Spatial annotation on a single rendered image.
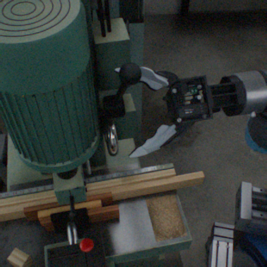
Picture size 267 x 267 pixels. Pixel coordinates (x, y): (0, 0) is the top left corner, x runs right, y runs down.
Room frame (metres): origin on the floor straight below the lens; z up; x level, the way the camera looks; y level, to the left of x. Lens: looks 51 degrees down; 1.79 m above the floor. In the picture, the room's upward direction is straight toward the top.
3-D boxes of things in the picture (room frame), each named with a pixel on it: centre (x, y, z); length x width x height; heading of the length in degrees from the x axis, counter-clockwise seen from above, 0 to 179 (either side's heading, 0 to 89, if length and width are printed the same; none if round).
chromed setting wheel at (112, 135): (0.61, 0.06, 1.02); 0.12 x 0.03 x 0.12; 12
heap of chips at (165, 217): (0.42, -0.09, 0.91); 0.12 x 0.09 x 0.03; 12
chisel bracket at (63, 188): (0.48, 0.16, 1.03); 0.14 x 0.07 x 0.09; 12
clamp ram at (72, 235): (0.36, 0.15, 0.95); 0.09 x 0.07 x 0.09; 102
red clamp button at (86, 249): (0.30, 0.10, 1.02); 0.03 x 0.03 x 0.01
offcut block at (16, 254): (0.29, 0.28, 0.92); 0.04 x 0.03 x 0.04; 63
